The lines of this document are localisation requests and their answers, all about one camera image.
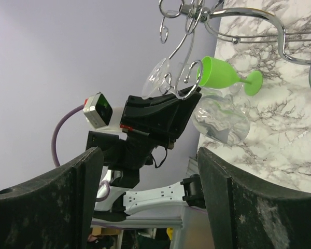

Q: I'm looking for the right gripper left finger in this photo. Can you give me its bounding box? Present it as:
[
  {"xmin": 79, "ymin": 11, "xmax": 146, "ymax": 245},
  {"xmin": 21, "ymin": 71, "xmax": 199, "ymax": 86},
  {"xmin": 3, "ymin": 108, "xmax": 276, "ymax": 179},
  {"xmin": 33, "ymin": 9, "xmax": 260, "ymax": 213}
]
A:
[{"xmin": 0, "ymin": 147, "xmax": 104, "ymax": 248}]

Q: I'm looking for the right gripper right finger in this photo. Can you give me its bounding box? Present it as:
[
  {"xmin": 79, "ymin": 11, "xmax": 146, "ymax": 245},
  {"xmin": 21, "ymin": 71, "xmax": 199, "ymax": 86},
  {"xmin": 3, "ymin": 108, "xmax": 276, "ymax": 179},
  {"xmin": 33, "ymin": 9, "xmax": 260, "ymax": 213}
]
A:
[{"xmin": 197, "ymin": 147, "xmax": 311, "ymax": 248}]

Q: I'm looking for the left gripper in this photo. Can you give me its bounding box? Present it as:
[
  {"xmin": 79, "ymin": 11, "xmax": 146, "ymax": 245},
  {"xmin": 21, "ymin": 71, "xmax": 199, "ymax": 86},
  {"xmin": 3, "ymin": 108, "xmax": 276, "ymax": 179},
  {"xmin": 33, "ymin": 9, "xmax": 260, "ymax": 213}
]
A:
[{"xmin": 120, "ymin": 87, "xmax": 201, "ymax": 149}]

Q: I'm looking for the clear wine glass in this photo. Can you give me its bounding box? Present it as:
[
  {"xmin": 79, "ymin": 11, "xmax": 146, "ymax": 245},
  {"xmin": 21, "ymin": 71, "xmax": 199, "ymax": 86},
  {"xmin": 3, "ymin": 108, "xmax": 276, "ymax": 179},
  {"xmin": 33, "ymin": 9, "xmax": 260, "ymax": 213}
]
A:
[
  {"xmin": 207, "ymin": 94, "xmax": 251, "ymax": 117},
  {"xmin": 220, "ymin": 82, "xmax": 244, "ymax": 95},
  {"xmin": 142, "ymin": 58, "xmax": 251, "ymax": 145}
]

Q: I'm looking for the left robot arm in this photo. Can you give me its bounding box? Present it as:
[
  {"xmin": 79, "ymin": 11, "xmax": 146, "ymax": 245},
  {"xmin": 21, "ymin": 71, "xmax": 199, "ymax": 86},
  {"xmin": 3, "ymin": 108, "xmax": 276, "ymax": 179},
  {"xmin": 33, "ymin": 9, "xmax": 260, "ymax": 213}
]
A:
[{"xmin": 83, "ymin": 87, "xmax": 205, "ymax": 222}]

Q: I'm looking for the green plastic wine glass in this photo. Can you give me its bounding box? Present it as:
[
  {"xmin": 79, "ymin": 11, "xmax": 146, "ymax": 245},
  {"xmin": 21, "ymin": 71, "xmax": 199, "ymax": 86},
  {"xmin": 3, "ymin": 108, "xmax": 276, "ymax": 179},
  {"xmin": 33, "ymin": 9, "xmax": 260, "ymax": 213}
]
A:
[{"xmin": 197, "ymin": 56, "xmax": 263, "ymax": 96}]

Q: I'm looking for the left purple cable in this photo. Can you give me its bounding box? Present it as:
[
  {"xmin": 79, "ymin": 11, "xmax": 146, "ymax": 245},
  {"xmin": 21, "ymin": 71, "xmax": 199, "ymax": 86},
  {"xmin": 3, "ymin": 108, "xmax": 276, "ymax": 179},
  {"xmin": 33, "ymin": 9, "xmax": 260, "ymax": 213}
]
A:
[{"xmin": 53, "ymin": 104, "xmax": 112, "ymax": 203}]

